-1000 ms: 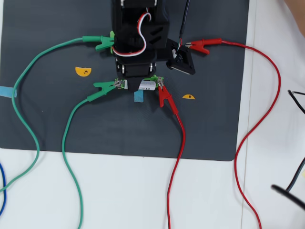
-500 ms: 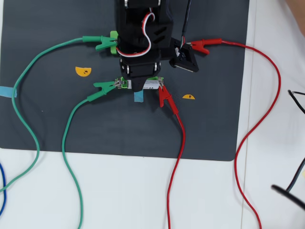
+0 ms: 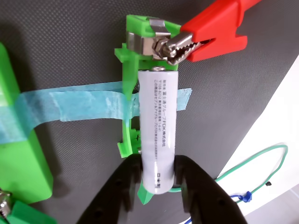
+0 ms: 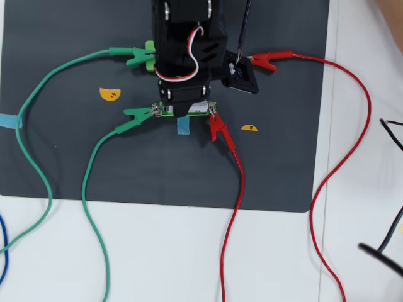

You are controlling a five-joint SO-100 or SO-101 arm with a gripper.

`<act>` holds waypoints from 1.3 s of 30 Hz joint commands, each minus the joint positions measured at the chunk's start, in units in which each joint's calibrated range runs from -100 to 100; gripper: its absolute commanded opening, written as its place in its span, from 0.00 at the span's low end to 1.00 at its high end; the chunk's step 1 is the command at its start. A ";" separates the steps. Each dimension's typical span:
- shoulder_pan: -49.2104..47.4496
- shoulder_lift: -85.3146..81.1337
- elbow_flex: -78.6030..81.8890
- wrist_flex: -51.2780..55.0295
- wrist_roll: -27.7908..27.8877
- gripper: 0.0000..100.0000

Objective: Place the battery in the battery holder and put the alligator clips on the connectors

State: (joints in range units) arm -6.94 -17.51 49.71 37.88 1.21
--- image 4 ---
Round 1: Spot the black camera cable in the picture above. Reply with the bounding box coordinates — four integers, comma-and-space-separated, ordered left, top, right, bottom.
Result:
236, 0, 253, 64

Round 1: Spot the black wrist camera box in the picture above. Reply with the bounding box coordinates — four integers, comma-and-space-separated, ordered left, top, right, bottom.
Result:
220, 50, 259, 95

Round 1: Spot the blue cable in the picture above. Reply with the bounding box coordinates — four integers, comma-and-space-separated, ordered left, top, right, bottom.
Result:
0, 213, 9, 284

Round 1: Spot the red lead cable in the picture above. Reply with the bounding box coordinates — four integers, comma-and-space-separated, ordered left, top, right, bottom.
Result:
220, 53, 372, 302

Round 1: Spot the thin black cable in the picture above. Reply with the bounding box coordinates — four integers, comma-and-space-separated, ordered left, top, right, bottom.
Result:
379, 118, 403, 152

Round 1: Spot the black cable at right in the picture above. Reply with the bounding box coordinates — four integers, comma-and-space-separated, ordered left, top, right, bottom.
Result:
358, 243, 403, 279

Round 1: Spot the white red servo wire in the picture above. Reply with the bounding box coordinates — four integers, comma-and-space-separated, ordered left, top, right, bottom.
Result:
153, 25, 205, 82

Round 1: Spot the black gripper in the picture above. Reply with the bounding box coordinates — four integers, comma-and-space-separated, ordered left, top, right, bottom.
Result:
158, 80, 211, 118

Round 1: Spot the person bare forearm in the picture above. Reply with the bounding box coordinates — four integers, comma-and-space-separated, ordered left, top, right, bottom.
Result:
376, 0, 403, 53

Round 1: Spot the dark grey work mat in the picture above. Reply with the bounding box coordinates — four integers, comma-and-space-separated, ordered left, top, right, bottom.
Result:
0, 0, 331, 213

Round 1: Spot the green lead cable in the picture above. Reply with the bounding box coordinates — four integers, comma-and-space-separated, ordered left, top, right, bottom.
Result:
0, 50, 111, 302

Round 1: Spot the white AA battery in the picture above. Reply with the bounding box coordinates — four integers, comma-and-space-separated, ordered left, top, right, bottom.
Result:
188, 101, 209, 113

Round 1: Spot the green alligator clip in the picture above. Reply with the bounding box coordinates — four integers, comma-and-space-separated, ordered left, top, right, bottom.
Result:
115, 106, 161, 135
109, 46, 157, 67

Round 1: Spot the blue masking tape strip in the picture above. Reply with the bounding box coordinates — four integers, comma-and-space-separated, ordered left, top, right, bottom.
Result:
0, 113, 23, 130
176, 116, 191, 135

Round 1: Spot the red alligator clip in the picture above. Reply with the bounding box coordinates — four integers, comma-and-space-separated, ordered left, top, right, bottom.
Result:
246, 50, 294, 72
207, 105, 237, 152

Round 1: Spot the green bulb holder block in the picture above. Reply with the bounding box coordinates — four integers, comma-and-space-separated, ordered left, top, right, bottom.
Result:
144, 40, 157, 72

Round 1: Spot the dark grey cable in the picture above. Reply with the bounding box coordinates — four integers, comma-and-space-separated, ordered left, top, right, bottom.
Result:
376, 206, 403, 255

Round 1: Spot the green battery holder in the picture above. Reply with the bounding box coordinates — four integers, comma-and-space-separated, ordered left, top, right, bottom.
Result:
152, 99, 218, 118

